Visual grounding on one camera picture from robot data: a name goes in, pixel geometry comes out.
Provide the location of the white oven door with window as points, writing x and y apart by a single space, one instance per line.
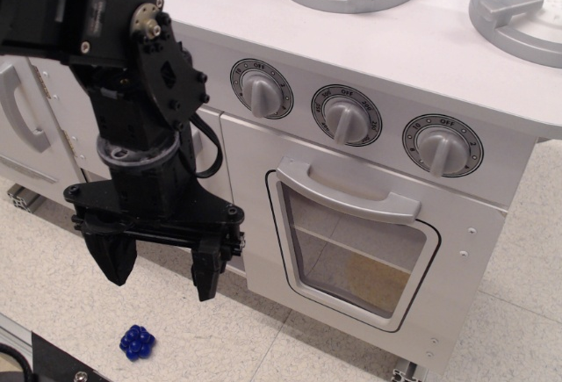
390 260

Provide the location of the left grey stove knob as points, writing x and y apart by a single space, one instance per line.
262 89

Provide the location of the grey stove knob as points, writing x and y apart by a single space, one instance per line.
262 89
346 115
443 146

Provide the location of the silver left cabinet handle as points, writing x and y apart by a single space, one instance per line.
34 139

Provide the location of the middle grey stove knob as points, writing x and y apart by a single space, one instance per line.
346 115

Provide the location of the white left cabinet door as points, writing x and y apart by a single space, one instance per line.
54 166

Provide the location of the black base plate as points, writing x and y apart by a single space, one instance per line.
50 363

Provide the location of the aluminium frame rail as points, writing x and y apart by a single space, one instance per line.
25 199

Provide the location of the silver right burner grate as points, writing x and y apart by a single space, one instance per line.
527 29

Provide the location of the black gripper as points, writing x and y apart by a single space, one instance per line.
160 203

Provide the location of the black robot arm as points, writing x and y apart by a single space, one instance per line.
145 95

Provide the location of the blue toy berry cluster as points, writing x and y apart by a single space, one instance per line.
137 343

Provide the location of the white toy kitchen body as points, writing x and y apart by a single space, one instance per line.
422 57

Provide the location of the right grey stove knob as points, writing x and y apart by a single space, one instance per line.
443 146

